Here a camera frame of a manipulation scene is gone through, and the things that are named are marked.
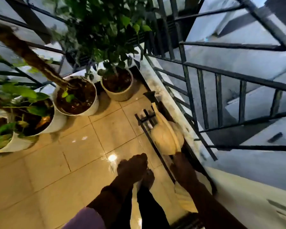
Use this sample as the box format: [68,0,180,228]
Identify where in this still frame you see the beige watering can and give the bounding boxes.
[143,91,185,156]

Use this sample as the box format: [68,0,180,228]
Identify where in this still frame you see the black metal rack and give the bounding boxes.
[135,109,177,184]

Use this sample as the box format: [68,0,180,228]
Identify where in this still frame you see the person's left forearm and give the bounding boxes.
[87,177,140,229]

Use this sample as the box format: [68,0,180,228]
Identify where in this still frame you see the bushy green leafy plant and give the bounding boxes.
[43,0,158,80]

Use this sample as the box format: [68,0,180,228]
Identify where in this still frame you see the person's left hand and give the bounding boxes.
[117,153,149,185]

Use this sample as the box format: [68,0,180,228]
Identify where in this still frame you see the person's right hand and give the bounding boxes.
[170,152,199,187]

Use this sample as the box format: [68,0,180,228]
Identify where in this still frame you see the person's black trouser legs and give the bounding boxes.
[113,185,170,229]

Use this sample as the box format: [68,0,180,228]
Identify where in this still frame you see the broad-leaf green climbing plant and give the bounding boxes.
[0,52,56,150]

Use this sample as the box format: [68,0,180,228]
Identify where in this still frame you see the person's foot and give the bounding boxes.
[139,169,156,191]

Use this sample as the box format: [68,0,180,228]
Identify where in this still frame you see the white round plant pot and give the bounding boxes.
[52,76,99,117]
[0,116,34,154]
[13,98,68,137]

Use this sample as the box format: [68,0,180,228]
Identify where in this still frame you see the small black object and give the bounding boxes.
[267,132,283,143]

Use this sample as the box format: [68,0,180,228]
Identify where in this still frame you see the purple sleeve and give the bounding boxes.
[61,207,107,229]

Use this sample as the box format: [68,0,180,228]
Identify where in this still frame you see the ribbed beige plant pot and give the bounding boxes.
[100,67,134,102]

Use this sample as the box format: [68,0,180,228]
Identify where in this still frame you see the white marble ledge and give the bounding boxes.
[133,45,218,191]

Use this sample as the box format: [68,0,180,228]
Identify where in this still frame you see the person's right forearm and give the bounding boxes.
[182,180,248,229]

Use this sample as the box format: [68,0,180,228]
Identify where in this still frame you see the brown moss pole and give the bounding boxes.
[0,19,75,90]

